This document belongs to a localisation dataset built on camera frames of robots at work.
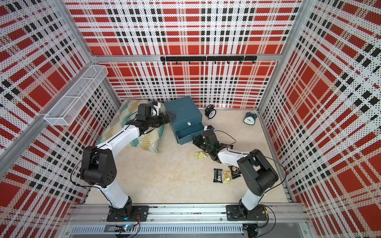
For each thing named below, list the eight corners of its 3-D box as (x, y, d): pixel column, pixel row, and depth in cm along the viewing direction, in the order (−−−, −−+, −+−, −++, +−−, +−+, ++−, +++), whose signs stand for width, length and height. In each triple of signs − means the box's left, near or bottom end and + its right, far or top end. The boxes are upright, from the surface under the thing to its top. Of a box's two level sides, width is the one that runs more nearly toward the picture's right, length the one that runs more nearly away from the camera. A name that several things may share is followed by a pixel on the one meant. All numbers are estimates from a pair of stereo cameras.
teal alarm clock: (248, 128, 112) (251, 120, 105) (241, 121, 116) (244, 113, 109) (255, 124, 114) (258, 117, 107) (248, 118, 118) (251, 110, 111)
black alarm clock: (207, 121, 116) (208, 113, 109) (202, 116, 119) (202, 108, 112) (215, 116, 120) (216, 107, 112) (210, 111, 123) (211, 103, 116)
